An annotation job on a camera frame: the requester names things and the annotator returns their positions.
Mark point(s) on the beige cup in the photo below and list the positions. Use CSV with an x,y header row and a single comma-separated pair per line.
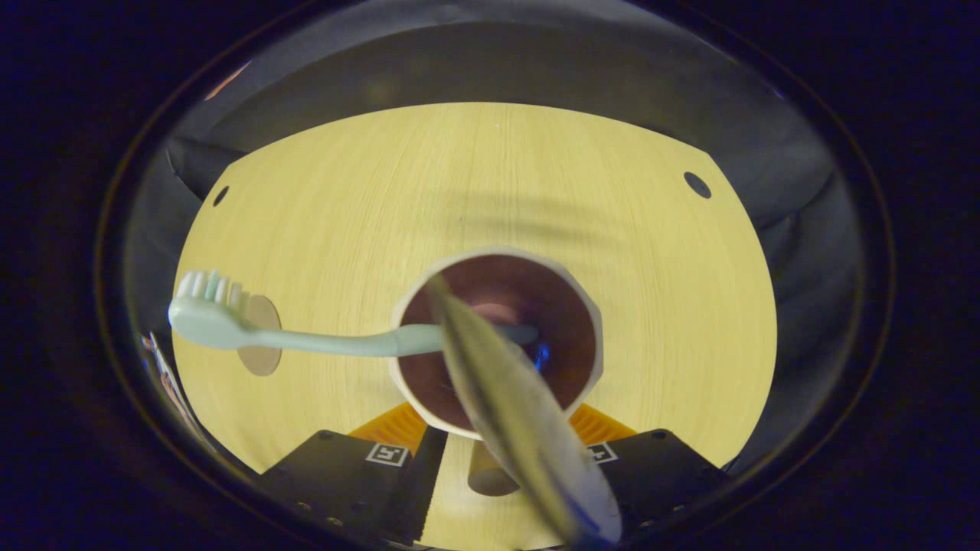
x,y
498,291

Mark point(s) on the white toothpaste tube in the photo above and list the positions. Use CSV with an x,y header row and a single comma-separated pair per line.
x,y
505,405

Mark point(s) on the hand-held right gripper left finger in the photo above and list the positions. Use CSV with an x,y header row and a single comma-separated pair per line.
x,y
429,474

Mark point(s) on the light green toothbrush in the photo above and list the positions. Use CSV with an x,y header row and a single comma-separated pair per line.
x,y
207,325

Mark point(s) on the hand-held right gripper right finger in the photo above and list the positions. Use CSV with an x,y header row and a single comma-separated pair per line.
x,y
658,474

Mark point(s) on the round brown coaster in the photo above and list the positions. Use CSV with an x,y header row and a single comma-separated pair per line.
x,y
264,360

